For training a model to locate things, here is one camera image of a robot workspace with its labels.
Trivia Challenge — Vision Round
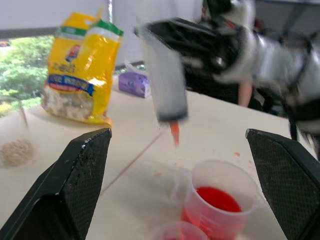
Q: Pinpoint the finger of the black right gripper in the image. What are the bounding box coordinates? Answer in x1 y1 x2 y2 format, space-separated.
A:
136 16 213 51
182 58 221 88

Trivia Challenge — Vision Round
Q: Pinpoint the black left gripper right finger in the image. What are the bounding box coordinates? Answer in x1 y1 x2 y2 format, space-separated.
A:
245 128 320 240

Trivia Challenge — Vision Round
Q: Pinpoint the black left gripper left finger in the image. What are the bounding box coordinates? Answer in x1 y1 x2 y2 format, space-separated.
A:
0 127 113 240

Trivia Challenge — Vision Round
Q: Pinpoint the purple tissue pack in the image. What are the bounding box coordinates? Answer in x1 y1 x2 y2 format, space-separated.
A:
117 62 152 99

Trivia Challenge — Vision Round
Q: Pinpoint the clear syringe with orange tip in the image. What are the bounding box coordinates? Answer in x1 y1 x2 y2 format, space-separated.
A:
133 22 189 149

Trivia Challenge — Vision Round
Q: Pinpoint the clear measuring cup red liquid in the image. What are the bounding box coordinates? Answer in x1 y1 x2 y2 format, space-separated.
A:
170 159 261 239
149 220 209 240

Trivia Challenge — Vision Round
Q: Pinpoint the person in dark clothing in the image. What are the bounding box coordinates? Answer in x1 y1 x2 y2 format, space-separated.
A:
185 74 275 113

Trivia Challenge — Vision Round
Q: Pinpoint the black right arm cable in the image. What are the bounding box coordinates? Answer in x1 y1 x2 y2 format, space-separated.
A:
284 34 316 142

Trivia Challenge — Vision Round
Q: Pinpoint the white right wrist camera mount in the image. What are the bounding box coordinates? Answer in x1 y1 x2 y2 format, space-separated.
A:
219 0 257 85

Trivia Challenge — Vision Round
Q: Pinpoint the clear cup with beige powder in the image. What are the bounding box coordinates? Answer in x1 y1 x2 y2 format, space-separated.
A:
0 98 35 169

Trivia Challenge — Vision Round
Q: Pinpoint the yellow plastic food bag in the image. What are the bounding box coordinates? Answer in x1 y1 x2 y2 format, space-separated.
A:
40 9 125 129

